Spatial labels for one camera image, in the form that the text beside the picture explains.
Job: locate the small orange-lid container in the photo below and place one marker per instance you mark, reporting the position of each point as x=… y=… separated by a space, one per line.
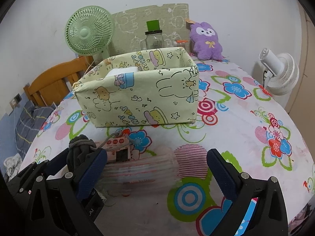
x=181 y=43

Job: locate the floral bedsheet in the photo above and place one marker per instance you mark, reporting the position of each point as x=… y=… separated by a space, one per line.
x=236 y=116

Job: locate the wall power outlet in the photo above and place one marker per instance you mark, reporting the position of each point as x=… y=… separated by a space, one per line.
x=15 y=101

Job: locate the green card behind jar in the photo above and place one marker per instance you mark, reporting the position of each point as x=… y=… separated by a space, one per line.
x=153 y=25

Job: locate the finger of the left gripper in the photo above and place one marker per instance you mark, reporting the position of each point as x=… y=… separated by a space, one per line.
x=41 y=206

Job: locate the dark grey socks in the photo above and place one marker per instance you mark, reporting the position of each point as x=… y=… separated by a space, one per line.
x=81 y=151

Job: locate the yellow cartoon fabric storage box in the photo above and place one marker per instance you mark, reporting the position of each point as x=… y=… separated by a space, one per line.
x=164 y=90

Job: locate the purple plush bunny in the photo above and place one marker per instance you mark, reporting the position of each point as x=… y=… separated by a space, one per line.
x=205 y=42

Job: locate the white item inside box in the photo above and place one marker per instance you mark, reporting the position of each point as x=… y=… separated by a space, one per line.
x=119 y=71

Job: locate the crumpled clothes pile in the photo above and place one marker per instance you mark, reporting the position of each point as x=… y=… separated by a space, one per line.
x=12 y=165

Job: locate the cartoon cardboard panel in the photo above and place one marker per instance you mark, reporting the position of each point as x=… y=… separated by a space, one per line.
x=131 y=25

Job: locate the green desk fan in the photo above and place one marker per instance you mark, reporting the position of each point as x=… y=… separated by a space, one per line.
x=89 y=32

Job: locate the wooden bed headboard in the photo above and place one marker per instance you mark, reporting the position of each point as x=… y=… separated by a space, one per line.
x=51 y=86

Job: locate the grey plaid pillow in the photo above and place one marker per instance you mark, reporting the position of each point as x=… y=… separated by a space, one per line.
x=29 y=124

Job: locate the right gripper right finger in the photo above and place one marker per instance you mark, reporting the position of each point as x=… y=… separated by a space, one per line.
x=269 y=216

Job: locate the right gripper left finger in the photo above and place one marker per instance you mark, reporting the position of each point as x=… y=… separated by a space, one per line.
x=74 y=203

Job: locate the pink packaged pouch with cord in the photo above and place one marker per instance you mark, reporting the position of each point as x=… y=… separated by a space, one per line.
x=143 y=176

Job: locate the glass jar with black lid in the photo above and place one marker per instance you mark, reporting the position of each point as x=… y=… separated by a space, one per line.
x=153 y=40

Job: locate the white standing fan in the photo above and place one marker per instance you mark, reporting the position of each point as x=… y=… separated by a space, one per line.
x=281 y=72

